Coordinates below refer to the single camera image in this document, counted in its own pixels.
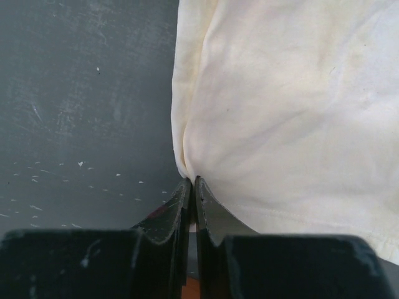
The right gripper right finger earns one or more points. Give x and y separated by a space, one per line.
234 261

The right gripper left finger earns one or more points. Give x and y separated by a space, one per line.
148 260

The orange wooden divided organizer box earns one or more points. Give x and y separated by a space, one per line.
191 290

